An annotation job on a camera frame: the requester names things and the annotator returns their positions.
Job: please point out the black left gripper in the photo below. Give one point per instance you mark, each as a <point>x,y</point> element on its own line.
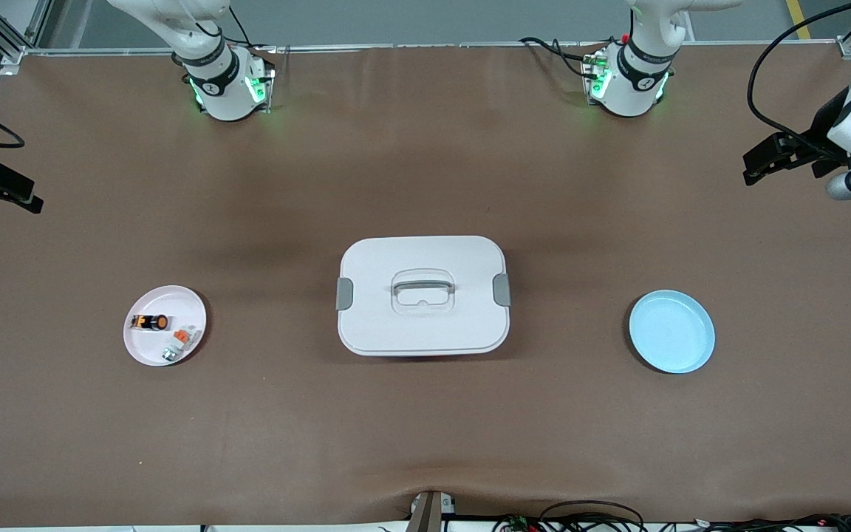
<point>821,140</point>

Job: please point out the black and orange push-button switch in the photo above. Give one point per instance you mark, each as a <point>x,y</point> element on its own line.
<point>151,322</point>

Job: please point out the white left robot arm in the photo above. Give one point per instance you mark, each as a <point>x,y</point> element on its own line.
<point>629,92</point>

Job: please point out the light blue round plate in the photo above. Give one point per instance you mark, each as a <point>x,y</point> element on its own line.
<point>671,332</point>

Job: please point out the pink round plate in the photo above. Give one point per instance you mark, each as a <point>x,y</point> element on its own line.
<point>148,347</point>

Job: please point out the white lidded storage box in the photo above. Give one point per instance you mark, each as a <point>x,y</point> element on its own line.
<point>423,295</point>

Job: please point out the white and orange switch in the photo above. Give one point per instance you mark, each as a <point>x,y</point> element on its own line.
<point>179,341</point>

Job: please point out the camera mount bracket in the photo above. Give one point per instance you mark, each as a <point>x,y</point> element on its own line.
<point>425,513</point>

